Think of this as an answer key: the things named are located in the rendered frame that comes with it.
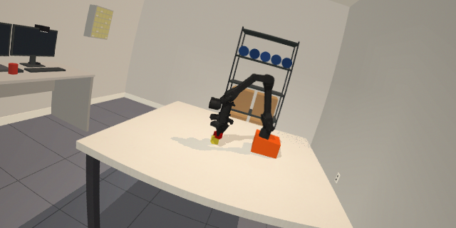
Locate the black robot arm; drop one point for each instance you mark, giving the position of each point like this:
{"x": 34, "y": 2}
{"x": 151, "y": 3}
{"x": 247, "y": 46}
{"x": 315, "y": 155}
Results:
{"x": 227, "y": 101}

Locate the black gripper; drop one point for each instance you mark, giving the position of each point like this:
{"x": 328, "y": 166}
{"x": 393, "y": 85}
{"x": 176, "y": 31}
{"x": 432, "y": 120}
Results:
{"x": 222, "y": 125}

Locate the yellow cube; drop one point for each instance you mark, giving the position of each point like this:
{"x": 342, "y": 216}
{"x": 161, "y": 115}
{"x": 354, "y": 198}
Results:
{"x": 214, "y": 140}

